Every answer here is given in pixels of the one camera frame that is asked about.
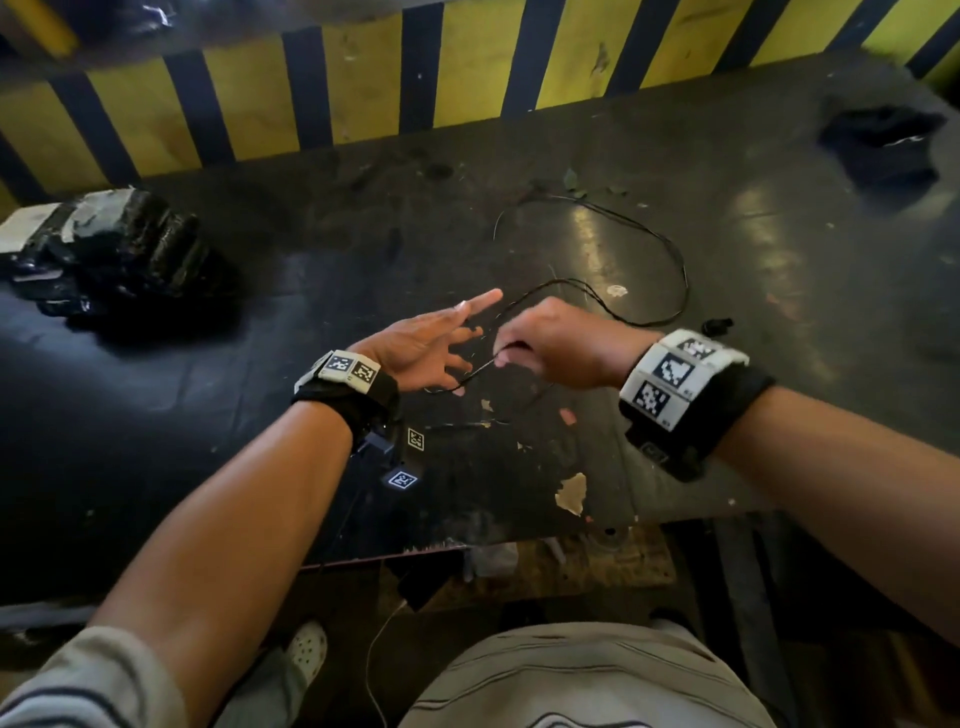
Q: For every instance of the person's right hand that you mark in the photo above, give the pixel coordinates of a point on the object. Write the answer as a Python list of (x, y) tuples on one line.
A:
[(577, 345)]

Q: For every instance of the person's left hand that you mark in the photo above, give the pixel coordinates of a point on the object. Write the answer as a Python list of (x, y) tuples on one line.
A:
[(409, 349)]

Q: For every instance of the person's right fingers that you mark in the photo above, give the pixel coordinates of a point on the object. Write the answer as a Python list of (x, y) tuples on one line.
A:
[(514, 354)]

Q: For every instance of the person's left fingers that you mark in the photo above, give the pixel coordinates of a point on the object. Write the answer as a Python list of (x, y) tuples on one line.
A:
[(469, 306)]

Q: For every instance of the person's right forearm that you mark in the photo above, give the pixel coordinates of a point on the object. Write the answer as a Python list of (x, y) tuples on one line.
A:
[(847, 487)]

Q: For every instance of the person's left forearm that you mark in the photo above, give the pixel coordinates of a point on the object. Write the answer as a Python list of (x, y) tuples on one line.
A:
[(232, 540)]

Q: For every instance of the small black connector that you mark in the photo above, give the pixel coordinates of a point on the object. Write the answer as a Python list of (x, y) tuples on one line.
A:
[(717, 326)]

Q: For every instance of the wooden board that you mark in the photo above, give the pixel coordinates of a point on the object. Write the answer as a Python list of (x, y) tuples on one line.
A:
[(585, 566)]

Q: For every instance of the yellow black striped barrier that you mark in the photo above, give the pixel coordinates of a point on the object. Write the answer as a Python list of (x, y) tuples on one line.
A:
[(255, 97)]

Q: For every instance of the striped grey shirt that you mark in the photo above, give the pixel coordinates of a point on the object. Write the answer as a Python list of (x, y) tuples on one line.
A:
[(585, 675)]

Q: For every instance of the white perforated shoe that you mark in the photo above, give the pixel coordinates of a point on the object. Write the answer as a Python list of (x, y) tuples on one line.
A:
[(307, 649)]

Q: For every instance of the black plastic wrapped bundle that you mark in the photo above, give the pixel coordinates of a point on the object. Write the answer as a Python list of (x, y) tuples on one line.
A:
[(112, 255)]

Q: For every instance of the black cloth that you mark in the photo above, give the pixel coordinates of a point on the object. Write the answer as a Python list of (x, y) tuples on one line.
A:
[(881, 142)]

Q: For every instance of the grey trouser leg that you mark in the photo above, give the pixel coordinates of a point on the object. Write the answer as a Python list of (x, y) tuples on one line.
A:
[(259, 694)]

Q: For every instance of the dark crumpled object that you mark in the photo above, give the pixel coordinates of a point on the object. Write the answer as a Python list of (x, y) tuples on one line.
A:
[(124, 15)]

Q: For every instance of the left wrist camera band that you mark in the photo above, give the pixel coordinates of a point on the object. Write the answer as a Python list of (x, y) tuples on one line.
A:
[(352, 379)]

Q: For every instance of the wrist camera band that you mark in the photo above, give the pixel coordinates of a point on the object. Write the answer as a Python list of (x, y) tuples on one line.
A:
[(679, 397), (352, 379)]

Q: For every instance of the right wrist camera band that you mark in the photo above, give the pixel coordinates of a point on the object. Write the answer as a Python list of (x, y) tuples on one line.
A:
[(679, 397)]

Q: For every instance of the black metal table frame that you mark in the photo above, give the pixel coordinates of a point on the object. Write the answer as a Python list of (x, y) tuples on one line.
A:
[(750, 622)]

